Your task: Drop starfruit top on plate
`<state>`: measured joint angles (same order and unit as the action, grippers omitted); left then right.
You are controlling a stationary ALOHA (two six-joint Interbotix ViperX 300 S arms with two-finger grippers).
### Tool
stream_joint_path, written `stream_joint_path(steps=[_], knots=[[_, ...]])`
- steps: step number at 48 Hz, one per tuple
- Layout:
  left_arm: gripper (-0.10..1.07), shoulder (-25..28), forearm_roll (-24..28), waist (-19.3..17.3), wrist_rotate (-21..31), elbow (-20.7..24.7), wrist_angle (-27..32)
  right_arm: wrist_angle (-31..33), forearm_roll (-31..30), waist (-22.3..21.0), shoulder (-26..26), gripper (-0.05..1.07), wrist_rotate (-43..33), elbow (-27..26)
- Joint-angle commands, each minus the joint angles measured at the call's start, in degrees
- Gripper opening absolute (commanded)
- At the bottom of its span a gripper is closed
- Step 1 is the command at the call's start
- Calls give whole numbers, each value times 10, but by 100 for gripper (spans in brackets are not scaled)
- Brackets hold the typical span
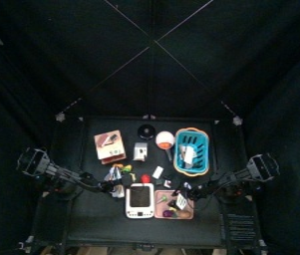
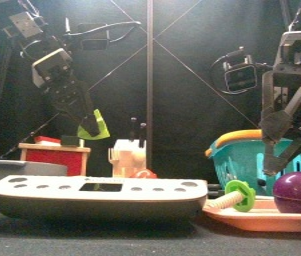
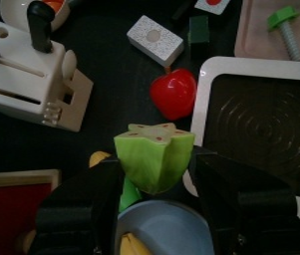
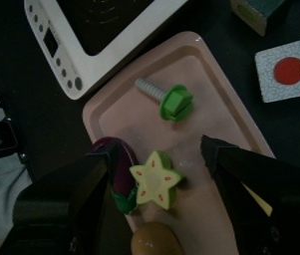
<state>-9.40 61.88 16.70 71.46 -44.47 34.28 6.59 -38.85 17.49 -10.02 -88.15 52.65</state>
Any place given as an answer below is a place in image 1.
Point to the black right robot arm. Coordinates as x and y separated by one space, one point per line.
250 172

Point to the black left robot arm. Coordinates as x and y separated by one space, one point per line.
53 169

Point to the yellow green toy starfruit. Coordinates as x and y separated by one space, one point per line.
127 168

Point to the pink rectangular plate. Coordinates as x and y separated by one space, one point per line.
161 212

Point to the brown toy potato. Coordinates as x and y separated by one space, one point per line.
184 214

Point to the small yellow toy piece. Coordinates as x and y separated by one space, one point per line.
133 176

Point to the purple toy vegetable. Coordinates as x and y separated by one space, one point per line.
169 213

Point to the white toy tablet, dark screen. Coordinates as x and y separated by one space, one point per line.
140 199

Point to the small black block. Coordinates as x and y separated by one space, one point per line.
159 182

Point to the blue basket with orange rim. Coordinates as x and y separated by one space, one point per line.
202 166

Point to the small red toy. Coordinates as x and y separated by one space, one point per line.
145 179

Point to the small white card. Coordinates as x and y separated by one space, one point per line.
157 172

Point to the brown wooden block calendar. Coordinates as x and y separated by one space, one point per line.
111 146

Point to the small white toy appliance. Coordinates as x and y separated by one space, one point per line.
140 151

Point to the white item in basket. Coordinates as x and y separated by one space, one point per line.
189 155

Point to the black round lid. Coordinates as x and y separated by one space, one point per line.
147 131

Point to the white and orange ladle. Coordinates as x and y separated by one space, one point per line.
165 139

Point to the silver frame clamp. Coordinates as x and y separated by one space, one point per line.
238 120
60 116

